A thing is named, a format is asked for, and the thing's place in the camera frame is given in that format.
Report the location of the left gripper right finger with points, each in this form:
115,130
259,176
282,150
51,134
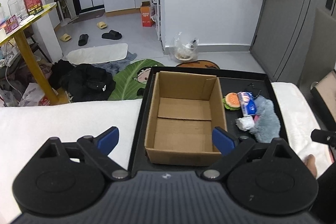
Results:
234,151

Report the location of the blue tissue pack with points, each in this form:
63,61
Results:
247,104

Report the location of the brown cardboard box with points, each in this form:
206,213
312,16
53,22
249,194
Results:
184,110

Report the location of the clear plastic jar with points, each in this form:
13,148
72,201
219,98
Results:
17,8

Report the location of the red box on table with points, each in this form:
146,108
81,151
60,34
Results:
33,7

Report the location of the black clothes pile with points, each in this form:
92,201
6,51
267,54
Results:
82,82

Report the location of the yellow slipper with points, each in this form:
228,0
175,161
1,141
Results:
65,38
102,25

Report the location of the white tissue pack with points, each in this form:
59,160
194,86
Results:
245,123

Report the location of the orange cardboard box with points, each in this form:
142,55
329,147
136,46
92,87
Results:
146,14

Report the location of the black slipper left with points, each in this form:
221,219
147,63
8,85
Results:
83,40

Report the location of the grey fluffy plush toy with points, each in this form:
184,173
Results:
267,125

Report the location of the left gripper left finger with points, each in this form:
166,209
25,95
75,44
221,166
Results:
96,151

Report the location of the yellow slipper far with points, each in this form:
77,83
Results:
102,25

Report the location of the grey blue fluffy rug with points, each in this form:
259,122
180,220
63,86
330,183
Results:
114,67

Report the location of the clear plastic bag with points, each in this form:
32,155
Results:
183,47

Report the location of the green leaf cartoon rug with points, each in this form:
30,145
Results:
131,82

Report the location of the orange round rug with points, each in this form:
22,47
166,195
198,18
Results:
199,64

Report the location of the white floor mat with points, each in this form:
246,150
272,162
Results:
98,55

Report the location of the burger plush toy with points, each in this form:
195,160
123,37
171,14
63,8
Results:
231,101

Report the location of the black tray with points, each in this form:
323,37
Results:
230,81

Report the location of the yellow slipper near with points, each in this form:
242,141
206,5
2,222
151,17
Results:
65,38

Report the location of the grey door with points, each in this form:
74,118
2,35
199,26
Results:
283,36

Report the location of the person's right hand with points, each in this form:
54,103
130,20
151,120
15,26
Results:
309,162

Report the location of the white plastic bag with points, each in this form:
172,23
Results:
34,96

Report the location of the black stitched plush toy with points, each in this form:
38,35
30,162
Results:
253,90

